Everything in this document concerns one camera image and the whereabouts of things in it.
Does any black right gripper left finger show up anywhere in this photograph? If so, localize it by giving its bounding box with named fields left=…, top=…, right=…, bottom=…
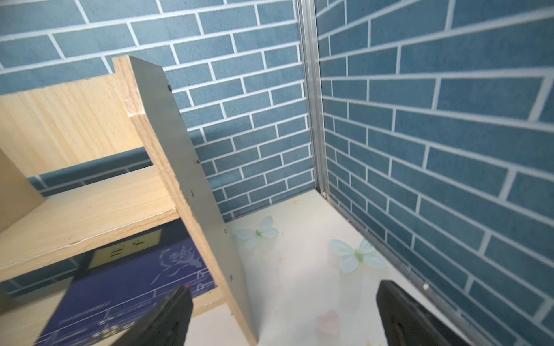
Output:
left=113, top=285, right=193, bottom=346

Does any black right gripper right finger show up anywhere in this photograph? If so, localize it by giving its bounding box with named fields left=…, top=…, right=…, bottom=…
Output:
left=376, top=281, right=467, bottom=346

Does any light wooden bookshelf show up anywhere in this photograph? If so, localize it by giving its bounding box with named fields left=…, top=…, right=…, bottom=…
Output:
left=1, top=56, right=258, bottom=345

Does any dark blue book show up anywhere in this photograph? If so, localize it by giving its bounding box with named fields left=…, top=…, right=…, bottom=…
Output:
left=35, top=220, right=215, bottom=345

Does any floral table mat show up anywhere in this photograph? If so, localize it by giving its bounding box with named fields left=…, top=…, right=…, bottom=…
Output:
left=186, top=191, right=460, bottom=345

